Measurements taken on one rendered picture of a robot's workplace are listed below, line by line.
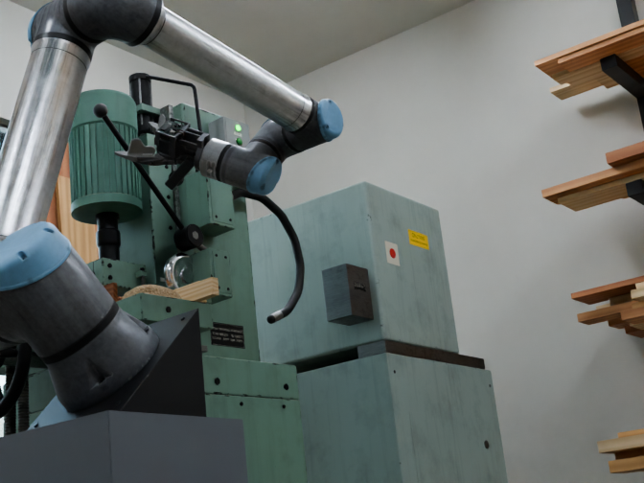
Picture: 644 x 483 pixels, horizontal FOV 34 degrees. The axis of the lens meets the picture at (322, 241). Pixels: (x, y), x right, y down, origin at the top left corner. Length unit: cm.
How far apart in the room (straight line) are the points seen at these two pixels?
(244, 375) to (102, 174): 60
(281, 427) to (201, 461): 94
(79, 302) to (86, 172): 100
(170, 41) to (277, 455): 105
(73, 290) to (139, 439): 26
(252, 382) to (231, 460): 84
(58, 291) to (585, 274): 302
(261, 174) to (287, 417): 65
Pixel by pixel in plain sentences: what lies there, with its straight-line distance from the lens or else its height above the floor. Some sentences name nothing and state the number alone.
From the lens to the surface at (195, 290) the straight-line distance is 238.
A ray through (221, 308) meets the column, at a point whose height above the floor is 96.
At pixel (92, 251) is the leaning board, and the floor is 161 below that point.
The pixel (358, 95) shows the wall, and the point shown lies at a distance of 518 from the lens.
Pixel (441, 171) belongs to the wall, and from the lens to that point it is 480.
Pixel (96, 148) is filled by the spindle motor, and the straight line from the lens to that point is 266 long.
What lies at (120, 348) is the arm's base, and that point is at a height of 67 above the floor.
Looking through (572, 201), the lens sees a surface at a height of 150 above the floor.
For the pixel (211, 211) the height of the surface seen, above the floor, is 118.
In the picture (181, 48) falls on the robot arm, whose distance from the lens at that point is 212.
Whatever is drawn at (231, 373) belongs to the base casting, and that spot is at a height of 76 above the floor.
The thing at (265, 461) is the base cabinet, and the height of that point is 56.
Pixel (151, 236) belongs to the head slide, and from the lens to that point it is 267.
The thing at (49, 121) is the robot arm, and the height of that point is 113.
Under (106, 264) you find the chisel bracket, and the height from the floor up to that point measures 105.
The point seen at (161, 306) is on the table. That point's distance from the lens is 231.
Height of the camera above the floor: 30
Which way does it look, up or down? 17 degrees up
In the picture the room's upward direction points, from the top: 6 degrees counter-clockwise
